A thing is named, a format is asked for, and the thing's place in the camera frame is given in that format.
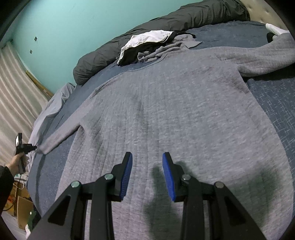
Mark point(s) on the white black garment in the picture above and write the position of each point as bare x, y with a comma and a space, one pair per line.
148, 41

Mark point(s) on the grey quilted sweater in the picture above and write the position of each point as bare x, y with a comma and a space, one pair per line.
196, 106

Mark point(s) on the grey knit garment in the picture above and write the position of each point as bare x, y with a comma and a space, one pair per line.
180, 42

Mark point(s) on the cardboard box on floor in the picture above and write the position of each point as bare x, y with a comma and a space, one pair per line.
24, 207

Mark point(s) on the person's left hand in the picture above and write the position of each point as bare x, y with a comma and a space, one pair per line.
13, 164

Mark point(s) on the beige striped curtain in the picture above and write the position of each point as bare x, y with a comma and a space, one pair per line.
21, 102

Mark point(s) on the folded white grey clothes stack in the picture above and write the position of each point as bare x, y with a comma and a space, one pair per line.
273, 32

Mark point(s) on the blue patterned bed sheet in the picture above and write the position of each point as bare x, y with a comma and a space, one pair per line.
274, 92

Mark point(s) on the cream tufted headboard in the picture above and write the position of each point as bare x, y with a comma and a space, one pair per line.
261, 11

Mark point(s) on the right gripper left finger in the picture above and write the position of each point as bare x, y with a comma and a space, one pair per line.
66, 219

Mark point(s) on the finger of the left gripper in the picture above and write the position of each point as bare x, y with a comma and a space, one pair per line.
32, 147

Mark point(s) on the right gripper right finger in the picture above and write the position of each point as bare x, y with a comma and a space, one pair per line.
211, 203

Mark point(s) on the light grey blanket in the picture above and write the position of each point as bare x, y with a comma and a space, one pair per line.
49, 112

